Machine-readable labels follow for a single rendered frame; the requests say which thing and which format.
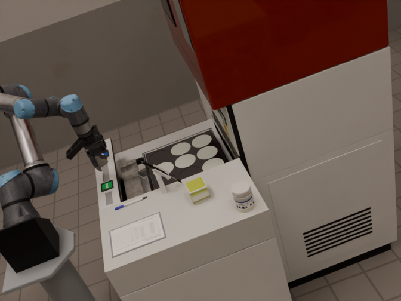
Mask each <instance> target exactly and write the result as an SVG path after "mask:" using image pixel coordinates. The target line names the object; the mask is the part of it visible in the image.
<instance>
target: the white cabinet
mask: <svg viewBox="0 0 401 301"><path fill-rule="evenodd" d="M120 299H121V301H292V299H291V295H290V292H289V287H288V283H287V280H286V275H285V271H284V268H283V264H282V259H281V256H280V252H279V247H278V244H277V240H276V237H273V238H270V239H268V240H266V241H263V242H260V243H258V244H255V245H252V246H250V247H247V248H244V249H243V250H240V251H237V252H235V253H232V254H229V255H227V256H224V257H222V258H219V259H217V260H214V261H211V262H209V263H206V264H204V265H201V266H198V267H196V268H193V269H191V270H188V271H185V272H183V273H180V274H178V275H175V276H173V277H170V278H167V279H165V280H162V281H159V282H157V283H154V284H152V285H149V286H147V287H144V288H141V289H139V290H136V291H133V292H132V293H128V294H126V295H124V296H121V297H120Z"/></svg>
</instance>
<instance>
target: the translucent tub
mask: <svg viewBox="0 0 401 301"><path fill-rule="evenodd" d="M184 184H185V186H186V189H187V191H188V193H189V196H190V198H191V200H192V202H193V204H194V205H196V204H198V203H200V202H203V201H206V200H208V199H210V197H211V196H210V194H209V192H208V188H207V185H206V183H205V181H204V179H203V177H202V176H199V177H197V178H195V179H192V180H190V181H188V182H186V183H184Z"/></svg>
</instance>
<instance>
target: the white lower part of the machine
mask: <svg viewBox="0 0 401 301"><path fill-rule="evenodd" d="M253 183H254V185H255V187H256V188H257V190H258V191H259V193H260V195H261V197H262V199H263V200H264V202H265V204H266V206H267V208H268V209H269V212H270V217H271V220H272V224H273V229H274V233H275V236H276V240H277V244H278V247H279V252H280V256H281V259H282V264H283V268H284V271H285V275H286V280H287V283H288V287H289V289H292V288H294V287H297V286H299V285H301V284H305V283H307V282H309V281H312V280H315V279H317V278H320V277H322V276H325V275H327V274H330V273H332V272H335V271H338V270H340V269H342V268H345V267H348V266H350V265H353V264H355V263H358V262H361V261H363V260H365V259H368V258H370V257H373V256H376V255H378V254H381V253H383V252H385V251H388V250H391V242H393V241H397V214H396V183H395V167H394V136H393V128H392V129H389V130H387V131H384V132H382V133H379V134H376V135H374V136H371V137H368V138H366V139H363V140H360V141H358V142H356V143H352V144H350V145H347V146H345V147H343V148H339V149H337V150H334V151H332V152H329V153H326V154H324V155H321V156H318V157H316V158H313V159H310V160H308V161H305V162H302V163H300V164H297V165H295V166H292V167H289V168H287V169H284V170H282V171H279V172H277V173H274V174H271V175H269V176H266V177H263V178H261V179H258V180H255V181H253Z"/></svg>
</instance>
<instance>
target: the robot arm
mask: <svg viewBox="0 0 401 301"><path fill-rule="evenodd" d="M0 111H1V112H4V115H5V117H7V118H9V119H10V123H11V126H12V128H13V132H14V135H15V138H16V141H17V144H18V148H19V150H20V153H21V157H22V160H23V163H24V169H23V173H22V172H21V170H13V171H10V172H8V173H5V174H3V175H1V176H0V203H1V207H2V211H3V228H7V227H9V226H11V225H15V224H16V223H19V222H22V221H24V220H27V219H29V218H31V217H40V214H39V213H38V212H37V210H36V209H35V208H34V206H33V205H32V203H31V201H30V199H32V198H38V197H41V196H47V195H51V194H53V193H55V192H56V190H57V189H58V184H59V177H58V173H57V171H56V170H55V169H54V168H50V166H49V163H47V162H45V161H44V159H43V156H42V153H41V150H40V147H39V144H38V141H37V138H36V135H35V132H34V129H33V126H32V123H31V120H30V119H31V118H45V117H53V116H61V117H63V118H67V119H68V120H69V122H70V124H71V126H72V128H73V130H74V132H75V133H76V134H77V136H78V137H79V138H78V139H77V141H76V142H74V144H73V145H71V147H70V148H69V149H68V150H67V151H66V158H67V159H69V160H72V159H73V157H74V156H75V155H76V154H77V153H78V152H79V151H80V150H81V149H82V148H85V152H86V154H87V156H88V157H89V158H90V161H91V162H92V164H93V166H94V167H95V168H96V169H97V170H98V171H100V172H102V169H101V168H102V167H103V166H104V165H106V164H107V163H108V160H107V155H101V154H104V153H106V152H107V149H106V147H107V146H106V142H105V141H104V139H103V135H102V134H100V132H99V130H98V127H97V125H92V123H91V121H90V119H89V117H88V115H87V113H86V111H85V109H84V107H83V105H82V102H81V101H80V99H79V97H78V96H77V95H76V94H72V95H71V94H70V95H68V96H65V97H63V98H61V97H50V98H46V99H33V98H32V95H31V92H30V91H29V89H28V88H27V87H25V86H24V85H17V84H13V85H0ZM40 218H41V217H40Z"/></svg>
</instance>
